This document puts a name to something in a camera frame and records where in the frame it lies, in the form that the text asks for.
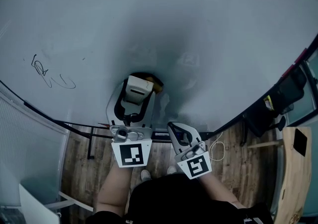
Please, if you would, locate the black mesh office chair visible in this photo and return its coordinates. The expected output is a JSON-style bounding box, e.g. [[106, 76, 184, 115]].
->
[[242, 66, 308, 147]]

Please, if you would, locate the person's black shirt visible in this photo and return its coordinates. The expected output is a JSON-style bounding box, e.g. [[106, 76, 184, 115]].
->
[[85, 172, 274, 224]]

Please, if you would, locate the white table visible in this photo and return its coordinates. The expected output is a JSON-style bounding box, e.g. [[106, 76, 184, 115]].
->
[[18, 183, 94, 224]]

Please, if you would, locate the white cable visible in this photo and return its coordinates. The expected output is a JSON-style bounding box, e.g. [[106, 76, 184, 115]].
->
[[208, 131, 226, 162]]

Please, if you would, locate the black framed glass door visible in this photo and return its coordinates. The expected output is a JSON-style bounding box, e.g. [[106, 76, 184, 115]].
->
[[297, 49, 318, 121]]

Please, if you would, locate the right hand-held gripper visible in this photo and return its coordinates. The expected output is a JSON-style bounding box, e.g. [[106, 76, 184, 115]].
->
[[166, 121, 213, 180]]

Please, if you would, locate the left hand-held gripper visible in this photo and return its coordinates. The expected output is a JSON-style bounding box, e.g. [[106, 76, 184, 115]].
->
[[106, 81, 157, 168]]

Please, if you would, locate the beige whiteboard eraser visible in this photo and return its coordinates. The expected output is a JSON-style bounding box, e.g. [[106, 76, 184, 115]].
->
[[123, 73, 164, 106]]

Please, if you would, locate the white whiteboard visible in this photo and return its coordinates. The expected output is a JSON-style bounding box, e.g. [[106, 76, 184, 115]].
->
[[0, 0, 318, 135]]

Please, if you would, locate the person's left forearm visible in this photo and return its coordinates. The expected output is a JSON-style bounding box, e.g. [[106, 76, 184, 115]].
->
[[96, 163, 134, 218]]

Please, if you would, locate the person's right forearm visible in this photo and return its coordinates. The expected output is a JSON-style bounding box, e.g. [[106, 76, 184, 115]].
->
[[197, 173, 247, 209]]

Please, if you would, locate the yellow packet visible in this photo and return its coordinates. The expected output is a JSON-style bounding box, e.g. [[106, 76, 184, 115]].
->
[[263, 95, 274, 111]]

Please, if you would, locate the person's left white shoe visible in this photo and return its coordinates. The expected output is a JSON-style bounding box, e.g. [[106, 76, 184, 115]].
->
[[141, 169, 152, 182]]

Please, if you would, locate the red tape strip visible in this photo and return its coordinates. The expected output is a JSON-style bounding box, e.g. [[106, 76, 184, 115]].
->
[[295, 48, 308, 64], [281, 65, 294, 77]]

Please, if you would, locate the wooden side table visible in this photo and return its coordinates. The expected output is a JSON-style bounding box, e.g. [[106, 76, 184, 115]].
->
[[247, 126, 313, 224]]

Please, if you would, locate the black phone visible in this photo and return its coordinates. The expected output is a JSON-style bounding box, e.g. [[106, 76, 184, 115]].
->
[[292, 128, 308, 157]]

